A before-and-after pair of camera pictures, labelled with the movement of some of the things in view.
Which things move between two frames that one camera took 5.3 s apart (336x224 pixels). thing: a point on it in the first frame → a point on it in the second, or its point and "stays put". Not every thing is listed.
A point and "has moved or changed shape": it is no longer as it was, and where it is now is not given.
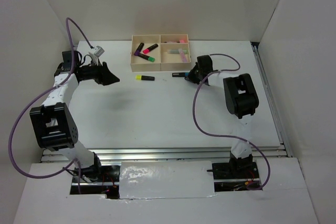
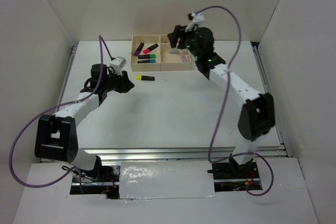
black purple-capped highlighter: x=138 y=49 stays put
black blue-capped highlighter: x=180 y=74 → x=149 y=61
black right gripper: x=191 y=77 → x=179 y=32
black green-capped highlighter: x=148 y=58 has moved or changed shape
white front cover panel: x=166 y=179 stays put
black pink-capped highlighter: x=146 y=51 stays put
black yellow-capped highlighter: x=145 y=77 stays put
